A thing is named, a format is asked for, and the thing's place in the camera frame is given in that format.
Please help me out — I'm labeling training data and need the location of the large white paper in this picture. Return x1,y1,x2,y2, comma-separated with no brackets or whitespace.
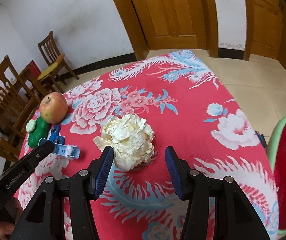
93,114,154,172

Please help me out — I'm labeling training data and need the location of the person's left hand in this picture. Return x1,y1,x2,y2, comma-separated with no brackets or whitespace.
0,197,23,240

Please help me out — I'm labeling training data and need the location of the green flower-shaped toy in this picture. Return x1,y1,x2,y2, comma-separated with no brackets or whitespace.
26,116,51,148

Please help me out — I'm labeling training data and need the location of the light blue plastic clip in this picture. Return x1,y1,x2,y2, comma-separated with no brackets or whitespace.
37,138,80,160

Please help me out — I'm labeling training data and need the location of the blue fidget spinner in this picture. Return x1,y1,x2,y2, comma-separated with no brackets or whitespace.
48,124,65,145

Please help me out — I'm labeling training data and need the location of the dark wooden near chair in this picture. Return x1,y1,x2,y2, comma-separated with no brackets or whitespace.
0,55,42,163

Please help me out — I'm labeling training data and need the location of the red apple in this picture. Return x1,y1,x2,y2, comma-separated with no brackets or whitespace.
40,92,68,124

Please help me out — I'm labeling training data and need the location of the wooden dining table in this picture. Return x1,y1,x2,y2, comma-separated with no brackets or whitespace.
19,60,57,99

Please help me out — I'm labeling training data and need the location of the red floral tablecloth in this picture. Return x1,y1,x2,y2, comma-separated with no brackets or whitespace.
18,50,279,239

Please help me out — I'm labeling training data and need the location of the wooden chair with cushion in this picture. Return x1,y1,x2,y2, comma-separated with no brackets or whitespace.
38,31,80,90

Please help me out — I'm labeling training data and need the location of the right wooden door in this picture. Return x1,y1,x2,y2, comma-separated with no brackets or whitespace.
243,0,286,70

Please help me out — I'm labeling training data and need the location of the wooden door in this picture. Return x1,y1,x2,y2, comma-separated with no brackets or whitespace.
243,0,286,70
113,0,218,60

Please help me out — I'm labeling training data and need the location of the left wooden door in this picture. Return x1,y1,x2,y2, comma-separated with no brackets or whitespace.
113,0,218,60

